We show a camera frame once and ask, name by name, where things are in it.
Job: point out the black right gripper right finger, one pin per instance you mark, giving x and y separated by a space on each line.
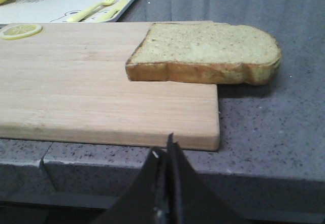
190 200

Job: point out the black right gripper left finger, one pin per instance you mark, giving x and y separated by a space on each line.
145 201

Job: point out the bread slice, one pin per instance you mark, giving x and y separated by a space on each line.
205 52

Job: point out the white rectangular tray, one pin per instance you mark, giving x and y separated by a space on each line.
56 11

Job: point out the wooden cutting board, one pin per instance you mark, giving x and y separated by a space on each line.
68 83

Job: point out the yellow plastic knife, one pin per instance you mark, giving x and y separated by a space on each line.
114 10

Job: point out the yellow plastic fork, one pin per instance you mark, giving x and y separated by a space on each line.
85 12

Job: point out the yellow lemon slice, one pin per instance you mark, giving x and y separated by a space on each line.
20 31

